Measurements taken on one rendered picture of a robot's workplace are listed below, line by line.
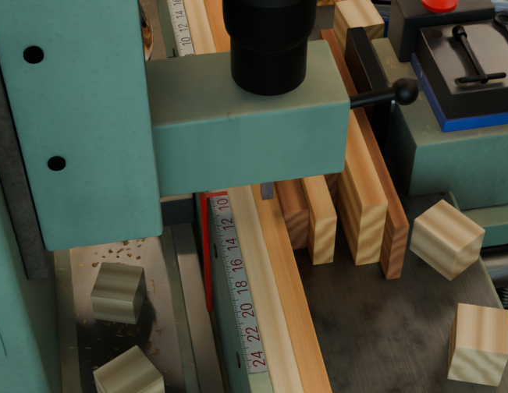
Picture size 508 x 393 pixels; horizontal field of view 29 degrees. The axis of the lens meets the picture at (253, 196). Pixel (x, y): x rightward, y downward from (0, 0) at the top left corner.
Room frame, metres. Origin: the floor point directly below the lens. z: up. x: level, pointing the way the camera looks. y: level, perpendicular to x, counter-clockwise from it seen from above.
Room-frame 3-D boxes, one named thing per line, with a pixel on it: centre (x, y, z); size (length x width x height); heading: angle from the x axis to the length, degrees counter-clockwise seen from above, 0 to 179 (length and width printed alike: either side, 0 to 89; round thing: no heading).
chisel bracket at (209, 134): (0.51, 0.01, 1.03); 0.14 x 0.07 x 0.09; 101
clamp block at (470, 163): (0.64, -0.18, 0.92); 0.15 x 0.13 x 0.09; 11
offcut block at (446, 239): (0.49, -0.15, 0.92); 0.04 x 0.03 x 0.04; 41
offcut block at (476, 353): (0.39, -0.16, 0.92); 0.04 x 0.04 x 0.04; 80
